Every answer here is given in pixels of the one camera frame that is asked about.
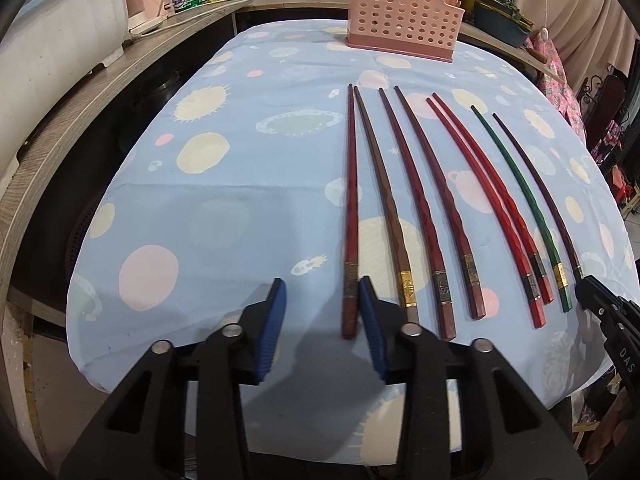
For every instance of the black metal chair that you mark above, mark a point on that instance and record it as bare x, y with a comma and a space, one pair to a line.
607, 105

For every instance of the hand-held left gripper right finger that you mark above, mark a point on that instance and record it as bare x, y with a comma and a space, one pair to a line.
372, 330

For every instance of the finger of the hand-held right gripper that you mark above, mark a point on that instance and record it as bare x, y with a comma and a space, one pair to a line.
595, 300

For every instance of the bright red chopstick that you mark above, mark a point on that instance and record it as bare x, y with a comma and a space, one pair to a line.
538, 265
531, 287

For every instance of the pink floral cloth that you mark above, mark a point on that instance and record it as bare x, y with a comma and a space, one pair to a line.
557, 75

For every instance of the pink perforated utensil holder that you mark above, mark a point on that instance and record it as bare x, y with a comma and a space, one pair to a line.
400, 15

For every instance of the dark red twisted chopstick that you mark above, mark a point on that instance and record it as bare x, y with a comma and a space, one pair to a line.
470, 270

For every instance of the beige curtain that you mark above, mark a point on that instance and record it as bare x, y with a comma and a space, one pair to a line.
585, 10

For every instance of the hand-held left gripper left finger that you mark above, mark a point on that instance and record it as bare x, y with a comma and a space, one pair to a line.
272, 330

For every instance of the white bin with blue lid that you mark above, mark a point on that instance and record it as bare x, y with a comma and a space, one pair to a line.
60, 35

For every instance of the blue basin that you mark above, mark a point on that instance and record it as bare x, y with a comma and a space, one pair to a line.
502, 22

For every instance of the blue printed tablecloth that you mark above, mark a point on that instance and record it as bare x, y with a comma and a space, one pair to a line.
240, 160

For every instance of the dark purple chopstick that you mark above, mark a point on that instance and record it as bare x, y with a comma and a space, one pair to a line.
552, 210

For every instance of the green chopstick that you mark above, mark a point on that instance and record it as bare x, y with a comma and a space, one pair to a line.
560, 275

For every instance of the brown chopstick gold band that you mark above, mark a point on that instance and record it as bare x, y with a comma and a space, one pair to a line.
405, 287

